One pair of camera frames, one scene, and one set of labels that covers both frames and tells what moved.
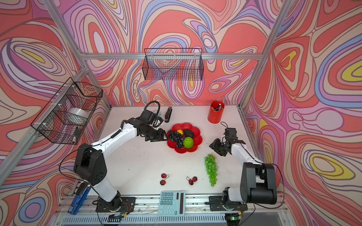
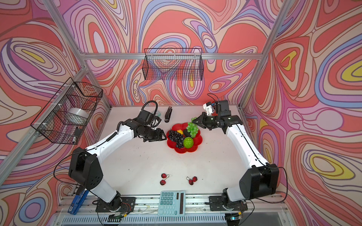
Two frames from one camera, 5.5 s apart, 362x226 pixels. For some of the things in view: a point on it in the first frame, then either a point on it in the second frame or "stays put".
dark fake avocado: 188,133 stays put
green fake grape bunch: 211,169 -> 193,128
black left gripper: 160,136 stays put
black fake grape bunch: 174,136 stays put
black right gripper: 215,144 -> 201,122
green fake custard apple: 188,142 stays put
